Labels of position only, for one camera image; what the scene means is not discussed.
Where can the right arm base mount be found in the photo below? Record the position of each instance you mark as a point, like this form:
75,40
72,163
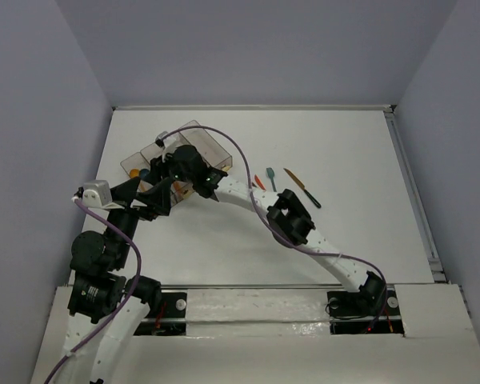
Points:
349,314

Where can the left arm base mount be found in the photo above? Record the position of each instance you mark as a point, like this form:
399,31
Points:
169,319

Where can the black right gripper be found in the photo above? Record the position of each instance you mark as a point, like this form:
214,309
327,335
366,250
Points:
158,168

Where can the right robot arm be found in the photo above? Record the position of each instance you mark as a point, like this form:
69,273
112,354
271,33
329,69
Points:
282,213

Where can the orange plastic knife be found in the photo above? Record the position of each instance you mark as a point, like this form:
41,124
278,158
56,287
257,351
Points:
258,182

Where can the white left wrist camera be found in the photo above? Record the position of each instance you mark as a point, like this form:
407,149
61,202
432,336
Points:
96,194

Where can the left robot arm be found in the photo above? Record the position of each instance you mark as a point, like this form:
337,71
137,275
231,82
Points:
109,296

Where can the clear tray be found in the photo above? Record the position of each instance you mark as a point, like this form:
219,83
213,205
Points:
180,190
136,161

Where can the dark blue plastic spoon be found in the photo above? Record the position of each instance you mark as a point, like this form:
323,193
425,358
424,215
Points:
143,173

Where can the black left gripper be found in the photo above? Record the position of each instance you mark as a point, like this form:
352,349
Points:
129,203

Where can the clear tray far end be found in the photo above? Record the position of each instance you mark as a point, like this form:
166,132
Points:
213,153

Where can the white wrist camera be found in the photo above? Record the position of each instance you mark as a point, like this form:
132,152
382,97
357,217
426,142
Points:
96,194
167,142

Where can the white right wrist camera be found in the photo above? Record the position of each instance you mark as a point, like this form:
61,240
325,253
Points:
167,142

